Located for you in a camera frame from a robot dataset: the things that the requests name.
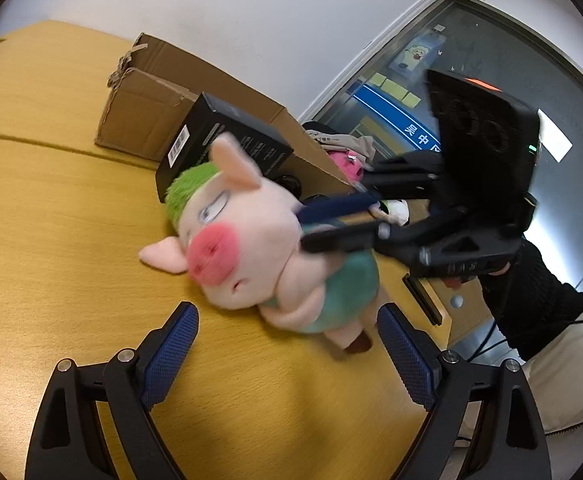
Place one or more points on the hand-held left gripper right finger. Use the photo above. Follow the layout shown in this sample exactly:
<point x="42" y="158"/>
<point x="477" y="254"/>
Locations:
<point x="406" y="355"/>

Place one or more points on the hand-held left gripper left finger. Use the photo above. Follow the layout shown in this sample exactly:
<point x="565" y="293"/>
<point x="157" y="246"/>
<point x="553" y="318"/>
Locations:
<point x="171" y="355"/>

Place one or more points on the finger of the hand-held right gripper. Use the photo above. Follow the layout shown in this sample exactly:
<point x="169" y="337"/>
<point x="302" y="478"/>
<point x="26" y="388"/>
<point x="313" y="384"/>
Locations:
<point x="341" y="237"/>
<point x="336" y="207"/>

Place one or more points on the pink pig plush toy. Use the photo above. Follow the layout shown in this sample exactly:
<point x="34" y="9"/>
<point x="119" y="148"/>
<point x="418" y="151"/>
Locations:
<point x="261" y="220"/>

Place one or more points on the small black box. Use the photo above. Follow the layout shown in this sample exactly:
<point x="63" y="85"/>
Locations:
<point x="206" y="130"/>

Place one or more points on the cardboard box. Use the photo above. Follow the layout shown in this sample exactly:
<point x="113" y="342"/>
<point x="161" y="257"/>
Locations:
<point x="141" y="100"/>

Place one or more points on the person's right forearm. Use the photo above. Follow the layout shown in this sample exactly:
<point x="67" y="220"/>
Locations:
<point x="531" y="300"/>

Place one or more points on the white panda plush toy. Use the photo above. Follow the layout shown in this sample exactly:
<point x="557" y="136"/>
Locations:
<point x="396" y="210"/>

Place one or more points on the beige folded cloth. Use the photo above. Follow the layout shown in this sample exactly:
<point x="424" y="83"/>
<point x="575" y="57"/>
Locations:
<point x="341" y="142"/>

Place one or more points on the yellow sticky note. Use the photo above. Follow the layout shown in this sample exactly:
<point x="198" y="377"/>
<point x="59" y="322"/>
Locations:
<point x="411" y="99"/>
<point x="394" y="87"/>
<point x="378" y="79"/>

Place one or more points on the blue door banner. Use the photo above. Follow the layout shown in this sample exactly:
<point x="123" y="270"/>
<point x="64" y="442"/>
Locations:
<point x="391" y="120"/>

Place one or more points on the cartoon sheep poster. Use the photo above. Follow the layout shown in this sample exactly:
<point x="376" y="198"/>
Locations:
<point x="416" y="55"/>

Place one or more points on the person's beige clothing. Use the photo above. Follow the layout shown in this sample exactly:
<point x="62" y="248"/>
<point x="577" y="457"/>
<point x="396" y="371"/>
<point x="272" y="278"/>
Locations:
<point x="571" y="370"/>

